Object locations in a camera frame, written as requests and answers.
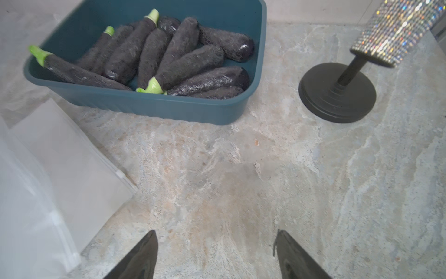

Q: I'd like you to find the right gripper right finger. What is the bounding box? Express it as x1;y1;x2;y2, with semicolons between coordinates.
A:
273;230;331;279

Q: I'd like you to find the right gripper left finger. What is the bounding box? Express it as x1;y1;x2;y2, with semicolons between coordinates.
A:
104;230;159;279

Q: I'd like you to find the clear zip-top bag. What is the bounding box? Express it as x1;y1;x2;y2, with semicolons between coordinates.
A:
1;100;137;279

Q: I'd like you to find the eggplant at bin left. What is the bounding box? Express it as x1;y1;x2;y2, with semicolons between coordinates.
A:
29;45;132;91

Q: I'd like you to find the eggplant at bin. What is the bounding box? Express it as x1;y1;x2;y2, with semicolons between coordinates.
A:
136;45;225;94
29;45;132;91
199;26;255;62

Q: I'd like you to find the eggplant at bin front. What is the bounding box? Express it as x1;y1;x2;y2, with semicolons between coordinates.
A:
136;45;225;94

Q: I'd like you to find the eggplant at bin back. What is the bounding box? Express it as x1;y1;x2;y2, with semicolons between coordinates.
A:
199;26;255;62

